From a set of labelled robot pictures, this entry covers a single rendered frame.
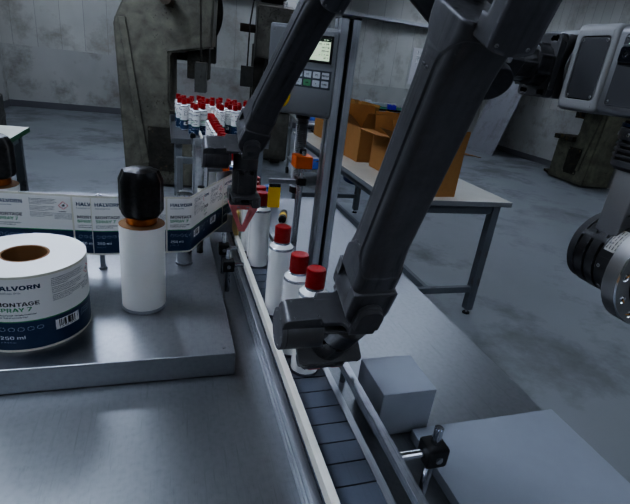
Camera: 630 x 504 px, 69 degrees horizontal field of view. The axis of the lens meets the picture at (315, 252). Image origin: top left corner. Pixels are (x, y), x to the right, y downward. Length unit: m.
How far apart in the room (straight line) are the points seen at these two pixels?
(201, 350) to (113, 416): 0.18
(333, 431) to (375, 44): 10.75
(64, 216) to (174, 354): 0.47
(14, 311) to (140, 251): 0.23
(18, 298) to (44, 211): 0.35
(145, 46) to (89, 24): 5.45
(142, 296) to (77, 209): 0.29
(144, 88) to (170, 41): 0.52
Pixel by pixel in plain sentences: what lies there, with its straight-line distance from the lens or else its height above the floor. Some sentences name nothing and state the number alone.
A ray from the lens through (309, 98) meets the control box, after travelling 1.10.
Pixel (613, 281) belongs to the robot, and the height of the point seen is 1.12.
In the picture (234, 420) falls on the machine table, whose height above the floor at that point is 0.83.
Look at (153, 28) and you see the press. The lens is 5.04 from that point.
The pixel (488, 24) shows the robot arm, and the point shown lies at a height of 1.44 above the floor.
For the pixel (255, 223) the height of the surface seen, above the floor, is 1.01.
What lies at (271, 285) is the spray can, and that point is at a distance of 0.98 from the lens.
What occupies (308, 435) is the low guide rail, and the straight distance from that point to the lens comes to 0.70.
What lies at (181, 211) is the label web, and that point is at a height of 1.03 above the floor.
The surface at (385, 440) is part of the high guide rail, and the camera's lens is 0.65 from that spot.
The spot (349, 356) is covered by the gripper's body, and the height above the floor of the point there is 0.99.
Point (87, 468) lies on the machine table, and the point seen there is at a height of 0.83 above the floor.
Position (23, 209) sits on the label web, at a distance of 1.22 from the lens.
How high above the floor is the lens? 1.40
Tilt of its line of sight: 22 degrees down
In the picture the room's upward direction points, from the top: 7 degrees clockwise
